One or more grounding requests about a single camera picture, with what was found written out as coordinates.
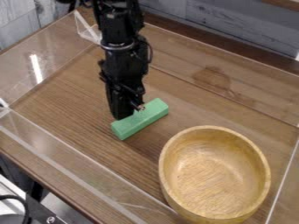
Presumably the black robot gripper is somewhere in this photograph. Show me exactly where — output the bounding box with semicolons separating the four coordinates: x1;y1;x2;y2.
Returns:
98;42;152;120

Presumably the green rectangular block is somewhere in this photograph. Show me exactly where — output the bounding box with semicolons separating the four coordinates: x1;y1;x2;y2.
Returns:
110;98;169;140

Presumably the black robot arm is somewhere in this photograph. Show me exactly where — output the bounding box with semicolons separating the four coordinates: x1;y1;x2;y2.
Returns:
88;0;153;120

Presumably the brown wooden bowl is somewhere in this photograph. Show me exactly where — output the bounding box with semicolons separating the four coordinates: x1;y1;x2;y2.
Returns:
158;125;270;224

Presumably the clear acrylic tray enclosure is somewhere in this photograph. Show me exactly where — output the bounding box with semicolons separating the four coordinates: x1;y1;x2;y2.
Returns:
0;13;299;224

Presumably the clear acrylic corner bracket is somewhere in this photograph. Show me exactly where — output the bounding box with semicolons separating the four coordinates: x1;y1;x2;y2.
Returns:
73;10;101;45

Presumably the black metal mount with screw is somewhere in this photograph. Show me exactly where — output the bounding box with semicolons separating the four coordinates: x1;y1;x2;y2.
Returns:
26;200;68;224

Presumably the black cable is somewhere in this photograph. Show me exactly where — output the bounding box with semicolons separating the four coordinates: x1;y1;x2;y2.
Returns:
0;194;31;224

